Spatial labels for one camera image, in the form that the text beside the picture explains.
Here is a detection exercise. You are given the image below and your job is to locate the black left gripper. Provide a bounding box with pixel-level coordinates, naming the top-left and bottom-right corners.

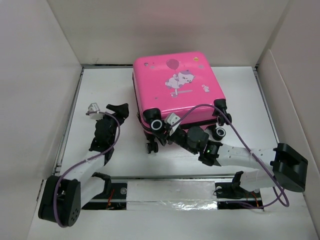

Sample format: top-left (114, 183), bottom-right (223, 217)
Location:
top-left (95, 104), bottom-right (128, 146)

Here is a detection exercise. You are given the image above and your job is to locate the pink hard-shell suitcase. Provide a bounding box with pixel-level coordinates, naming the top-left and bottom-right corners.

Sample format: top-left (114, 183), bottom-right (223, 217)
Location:
top-left (132, 51), bottom-right (232, 154)

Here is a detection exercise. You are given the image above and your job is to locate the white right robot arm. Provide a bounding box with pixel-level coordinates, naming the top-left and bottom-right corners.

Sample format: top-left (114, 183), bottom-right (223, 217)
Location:
top-left (163, 125), bottom-right (308, 197)

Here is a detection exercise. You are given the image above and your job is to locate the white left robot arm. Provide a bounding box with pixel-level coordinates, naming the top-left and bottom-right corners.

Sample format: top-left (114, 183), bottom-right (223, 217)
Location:
top-left (38, 103), bottom-right (129, 228)

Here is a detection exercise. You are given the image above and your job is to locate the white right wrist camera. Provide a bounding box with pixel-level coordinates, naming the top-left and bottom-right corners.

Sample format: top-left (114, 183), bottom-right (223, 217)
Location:
top-left (164, 113), bottom-right (181, 136)

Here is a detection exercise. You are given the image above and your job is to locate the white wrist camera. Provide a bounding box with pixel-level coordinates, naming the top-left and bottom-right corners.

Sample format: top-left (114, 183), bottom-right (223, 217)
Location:
top-left (86, 102), bottom-right (101, 120)
top-left (164, 113), bottom-right (181, 136)

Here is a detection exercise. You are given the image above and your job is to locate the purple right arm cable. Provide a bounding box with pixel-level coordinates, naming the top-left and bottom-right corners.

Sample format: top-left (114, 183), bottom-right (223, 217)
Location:
top-left (172, 104), bottom-right (290, 210)

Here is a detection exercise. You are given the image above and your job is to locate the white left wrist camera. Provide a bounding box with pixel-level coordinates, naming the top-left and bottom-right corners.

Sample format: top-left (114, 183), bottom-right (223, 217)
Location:
top-left (86, 102), bottom-right (101, 120)

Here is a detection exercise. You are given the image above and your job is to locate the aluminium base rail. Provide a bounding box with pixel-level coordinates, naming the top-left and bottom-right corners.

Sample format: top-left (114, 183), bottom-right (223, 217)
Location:
top-left (81, 178), bottom-right (276, 211)

